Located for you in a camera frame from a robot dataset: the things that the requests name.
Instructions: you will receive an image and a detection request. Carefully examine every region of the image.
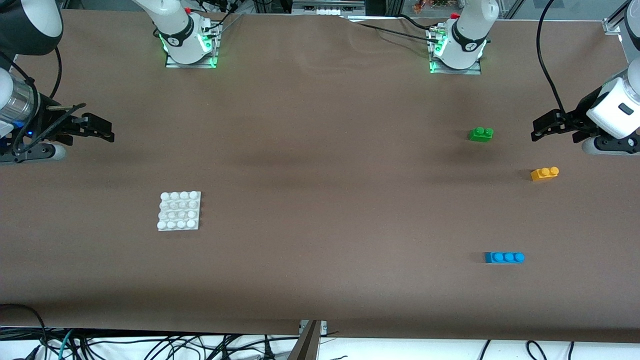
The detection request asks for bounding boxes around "dark support beam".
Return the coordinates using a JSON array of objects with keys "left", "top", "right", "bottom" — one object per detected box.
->
[{"left": 287, "top": 321, "right": 321, "bottom": 360}]

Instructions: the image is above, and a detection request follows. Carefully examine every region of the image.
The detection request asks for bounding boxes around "brown table mat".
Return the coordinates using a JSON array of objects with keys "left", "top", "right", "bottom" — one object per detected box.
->
[{"left": 0, "top": 9, "right": 640, "bottom": 344}]

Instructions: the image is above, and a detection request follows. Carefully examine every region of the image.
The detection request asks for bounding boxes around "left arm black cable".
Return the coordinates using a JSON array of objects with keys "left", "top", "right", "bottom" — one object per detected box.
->
[{"left": 536, "top": 0, "right": 569, "bottom": 114}]

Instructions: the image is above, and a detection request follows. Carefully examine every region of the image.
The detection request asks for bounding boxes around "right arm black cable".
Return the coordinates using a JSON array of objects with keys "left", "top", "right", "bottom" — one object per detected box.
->
[{"left": 47, "top": 45, "right": 64, "bottom": 101}]

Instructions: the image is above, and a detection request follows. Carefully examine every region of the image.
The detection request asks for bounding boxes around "yellow two-stud block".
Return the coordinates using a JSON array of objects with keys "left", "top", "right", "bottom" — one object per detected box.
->
[{"left": 530, "top": 166, "right": 560, "bottom": 182}]

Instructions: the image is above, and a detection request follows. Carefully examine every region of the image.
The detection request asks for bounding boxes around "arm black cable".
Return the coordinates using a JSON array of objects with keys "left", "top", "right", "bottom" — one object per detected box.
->
[
  {"left": 536, "top": 0, "right": 569, "bottom": 114},
  {"left": 47, "top": 45, "right": 64, "bottom": 101}
]

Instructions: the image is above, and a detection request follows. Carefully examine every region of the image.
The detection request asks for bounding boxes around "white studded base plate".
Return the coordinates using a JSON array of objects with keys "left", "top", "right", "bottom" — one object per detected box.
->
[{"left": 157, "top": 191, "right": 202, "bottom": 232}]

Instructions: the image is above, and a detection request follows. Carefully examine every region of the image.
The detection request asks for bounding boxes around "blue three-stud block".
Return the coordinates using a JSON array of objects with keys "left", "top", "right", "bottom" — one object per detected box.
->
[{"left": 484, "top": 251, "right": 525, "bottom": 265}]

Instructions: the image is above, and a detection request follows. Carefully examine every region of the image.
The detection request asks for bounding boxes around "aluminium profile post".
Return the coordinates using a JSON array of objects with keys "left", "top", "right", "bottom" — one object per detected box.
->
[{"left": 602, "top": 0, "right": 632, "bottom": 36}]

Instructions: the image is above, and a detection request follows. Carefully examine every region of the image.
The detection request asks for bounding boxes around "teal cable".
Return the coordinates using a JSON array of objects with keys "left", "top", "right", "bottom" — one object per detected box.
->
[{"left": 56, "top": 328, "right": 77, "bottom": 360}]

